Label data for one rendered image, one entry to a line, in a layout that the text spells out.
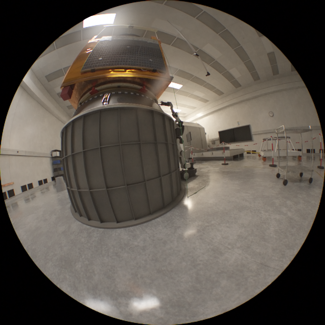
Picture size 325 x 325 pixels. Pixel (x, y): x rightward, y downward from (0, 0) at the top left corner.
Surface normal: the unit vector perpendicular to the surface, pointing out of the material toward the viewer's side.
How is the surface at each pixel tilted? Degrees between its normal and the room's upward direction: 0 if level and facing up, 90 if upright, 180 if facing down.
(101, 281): 0
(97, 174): 90
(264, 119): 90
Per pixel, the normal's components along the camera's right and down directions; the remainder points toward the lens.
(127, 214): 0.37, 0.03
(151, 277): -0.12, -0.99
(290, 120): -0.90, 0.14
